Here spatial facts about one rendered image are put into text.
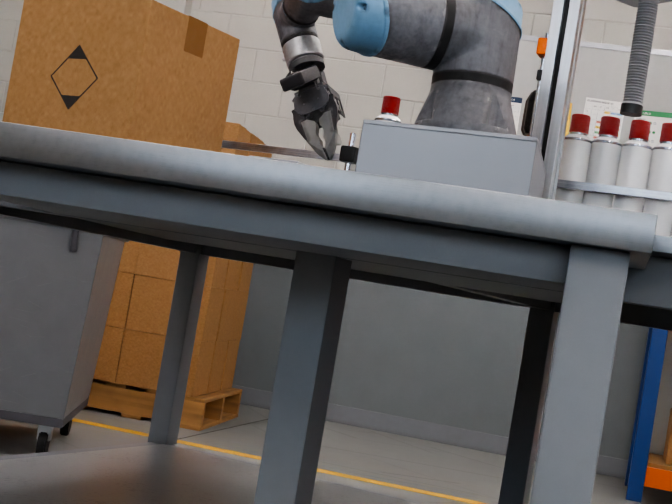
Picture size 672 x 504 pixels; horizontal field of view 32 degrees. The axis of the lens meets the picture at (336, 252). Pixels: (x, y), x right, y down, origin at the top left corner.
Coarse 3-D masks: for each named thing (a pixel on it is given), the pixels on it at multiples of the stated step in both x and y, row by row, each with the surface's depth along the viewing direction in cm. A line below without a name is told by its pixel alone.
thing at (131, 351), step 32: (128, 256) 532; (160, 256) 530; (128, 288) 532; (160, 288) 529; (224, 288) 553; (128, 320) 531; (160, 320) 529; (224, 320) 562; (128, 352) 529; (160, 352) 527; (192, 352) 525; (224, 352) 575; (96, 384) 532; (128, 384) 529; (192, 384) 525; (224, 384) 585; (128, 416) 529; (192, 416) 525; (224, 416) 582
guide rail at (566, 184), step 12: (228, 144) 229; (240, 144) 228; (252, 144) 227; (300, 156) 223; (312, 156) 222; (336, 156) 220; (564, 180) 203; (600, 192) 201; (612, 192) 200; (624, 192) 199; (636, 192) 198; (648, 192) 198; (660, 192) 197
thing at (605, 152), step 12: (612, 120) 204; (600, 132) 205; (612, 132) 204; (600, 144) 203; (612, 144) 203; (600, 156) 203; (612, 156) 203; (588, 168) 205; (600, 168) 203; (612, 168) 203; (588, 180) 204; (600, 180) 202; (612, 180) 203; (588, 192) 203; (588, 204) 203; (600, 204) 202
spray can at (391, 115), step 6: (384, 96) 221; (390, 96) 220; (384, 102) 220; (390, 102) 220; (396, 102) 220; (384, 108) 220; (390, 108) 220; (396, 108) 220; (384, 114) 220; (390, 114) 220; (396, 114) 220; (378, 120) 220; (384, 120) 219; (390, 120) 219; (396, 120) 219
